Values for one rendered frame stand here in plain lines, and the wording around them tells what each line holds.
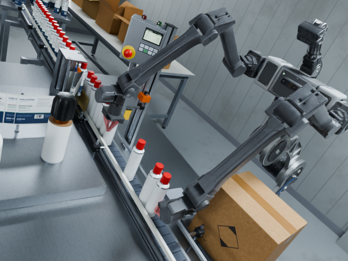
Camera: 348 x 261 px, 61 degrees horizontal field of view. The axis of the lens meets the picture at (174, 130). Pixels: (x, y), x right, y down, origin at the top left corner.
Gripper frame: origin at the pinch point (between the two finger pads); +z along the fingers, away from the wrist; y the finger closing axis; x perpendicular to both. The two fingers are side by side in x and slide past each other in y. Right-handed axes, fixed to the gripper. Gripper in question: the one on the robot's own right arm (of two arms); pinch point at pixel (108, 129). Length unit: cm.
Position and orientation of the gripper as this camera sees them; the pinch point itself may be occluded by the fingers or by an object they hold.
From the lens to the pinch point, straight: 134.4
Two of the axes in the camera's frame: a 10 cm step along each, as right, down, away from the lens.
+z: -3.6, 8.2, 4.5
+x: 7.7, -0.1, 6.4
